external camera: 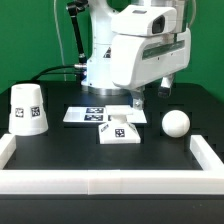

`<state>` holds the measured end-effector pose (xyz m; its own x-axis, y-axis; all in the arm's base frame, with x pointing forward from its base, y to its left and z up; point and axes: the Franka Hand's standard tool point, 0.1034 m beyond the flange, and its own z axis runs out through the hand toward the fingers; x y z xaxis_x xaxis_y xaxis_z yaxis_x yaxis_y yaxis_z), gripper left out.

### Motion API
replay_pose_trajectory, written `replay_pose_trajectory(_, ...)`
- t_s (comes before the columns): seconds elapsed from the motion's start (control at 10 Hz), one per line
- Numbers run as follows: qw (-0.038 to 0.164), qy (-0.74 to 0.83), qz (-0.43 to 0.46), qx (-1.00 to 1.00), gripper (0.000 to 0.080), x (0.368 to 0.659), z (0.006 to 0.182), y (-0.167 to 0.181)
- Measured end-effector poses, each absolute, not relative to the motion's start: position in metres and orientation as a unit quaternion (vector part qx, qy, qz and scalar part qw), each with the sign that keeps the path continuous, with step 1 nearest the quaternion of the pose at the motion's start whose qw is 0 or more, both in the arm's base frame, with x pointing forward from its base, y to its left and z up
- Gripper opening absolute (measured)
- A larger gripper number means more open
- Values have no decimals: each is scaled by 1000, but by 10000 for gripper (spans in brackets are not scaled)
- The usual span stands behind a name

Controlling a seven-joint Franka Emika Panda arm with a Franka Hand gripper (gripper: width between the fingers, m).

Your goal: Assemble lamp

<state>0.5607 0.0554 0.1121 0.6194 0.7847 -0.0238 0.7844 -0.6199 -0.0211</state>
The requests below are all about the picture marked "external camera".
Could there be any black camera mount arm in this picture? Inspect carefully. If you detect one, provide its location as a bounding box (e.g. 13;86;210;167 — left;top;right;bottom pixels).
66;0;88;64

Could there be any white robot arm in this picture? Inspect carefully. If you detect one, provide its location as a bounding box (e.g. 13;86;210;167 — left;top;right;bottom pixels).
82;0;191;109

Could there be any white marker tag plate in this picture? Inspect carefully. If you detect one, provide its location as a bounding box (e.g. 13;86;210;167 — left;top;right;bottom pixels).
63;105;147;123

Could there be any white lamp base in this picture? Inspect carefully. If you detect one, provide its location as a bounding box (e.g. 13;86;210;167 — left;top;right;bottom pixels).
98;105;141;144

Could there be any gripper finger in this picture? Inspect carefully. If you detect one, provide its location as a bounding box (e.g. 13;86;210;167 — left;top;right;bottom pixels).
158;74;174;98
131;88;144;110

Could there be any white lamp bulb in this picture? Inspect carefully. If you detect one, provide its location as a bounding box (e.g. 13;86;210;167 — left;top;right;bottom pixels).
162;110;190;138

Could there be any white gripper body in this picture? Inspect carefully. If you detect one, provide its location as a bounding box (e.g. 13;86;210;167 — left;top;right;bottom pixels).
110;29;191;90

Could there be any black base cable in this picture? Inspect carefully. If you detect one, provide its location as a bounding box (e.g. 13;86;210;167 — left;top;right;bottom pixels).
30;64;88;82

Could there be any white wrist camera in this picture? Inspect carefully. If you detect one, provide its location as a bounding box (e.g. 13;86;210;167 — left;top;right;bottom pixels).
111;5;177;37

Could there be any white lamp shade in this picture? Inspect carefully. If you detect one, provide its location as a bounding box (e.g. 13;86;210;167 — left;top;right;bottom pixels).
9;83;48;136

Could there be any white U-shaped fence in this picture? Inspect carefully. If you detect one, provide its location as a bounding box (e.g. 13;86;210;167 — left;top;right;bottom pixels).
0;134;224;195

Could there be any white hanging cable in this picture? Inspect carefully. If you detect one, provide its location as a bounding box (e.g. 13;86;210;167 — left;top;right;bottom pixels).
53;0;68;82

